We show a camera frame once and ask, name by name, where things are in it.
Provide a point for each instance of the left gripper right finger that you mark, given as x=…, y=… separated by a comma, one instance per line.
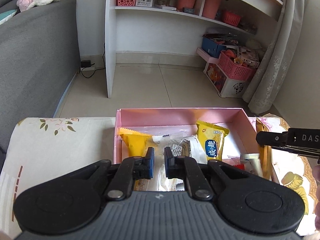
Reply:
x=192, y=174

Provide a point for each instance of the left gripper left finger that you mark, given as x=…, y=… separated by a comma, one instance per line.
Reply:
x=125, y=174

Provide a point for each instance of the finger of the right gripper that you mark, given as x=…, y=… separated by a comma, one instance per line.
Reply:
x=271, y=138

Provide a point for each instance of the gold bar packet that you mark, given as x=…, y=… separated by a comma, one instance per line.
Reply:
x=265, y=152

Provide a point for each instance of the clear rice cracker packet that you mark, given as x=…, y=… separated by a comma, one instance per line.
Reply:
x=180, y=143

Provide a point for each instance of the pink cardboard box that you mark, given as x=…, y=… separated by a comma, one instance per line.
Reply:
x=164, y=121

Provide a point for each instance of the yellow packet in box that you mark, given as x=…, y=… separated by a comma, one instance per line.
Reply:
x=137, y=143

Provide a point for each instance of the white yellow snack packet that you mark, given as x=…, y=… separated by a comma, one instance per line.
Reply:
x=251, y=162

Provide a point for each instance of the curtain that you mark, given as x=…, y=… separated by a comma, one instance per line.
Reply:
x=268, y=79

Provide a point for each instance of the yellow blue snack packet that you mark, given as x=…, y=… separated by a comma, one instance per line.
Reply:
x=211, y=138

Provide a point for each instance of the white decorated storage box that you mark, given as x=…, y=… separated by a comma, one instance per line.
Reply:
x=225, y=87

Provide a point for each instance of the pink plastic basket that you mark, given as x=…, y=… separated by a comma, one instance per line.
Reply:
x=233, y=70

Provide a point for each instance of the floral tablecloth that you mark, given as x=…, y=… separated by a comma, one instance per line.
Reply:
x=42, y=149

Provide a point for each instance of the blue storage box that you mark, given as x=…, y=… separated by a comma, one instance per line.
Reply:
x=212, y=48

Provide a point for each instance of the white bookshelf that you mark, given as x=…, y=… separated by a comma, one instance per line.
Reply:
x=171, y=31

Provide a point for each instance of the salmon pink cup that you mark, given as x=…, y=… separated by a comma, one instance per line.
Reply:
x=210, y=8

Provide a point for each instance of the grey sofa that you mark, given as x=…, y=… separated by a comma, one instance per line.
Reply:
x=39, y=58

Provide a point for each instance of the power adapter with cable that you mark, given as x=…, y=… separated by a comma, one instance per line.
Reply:
x=88, y=69

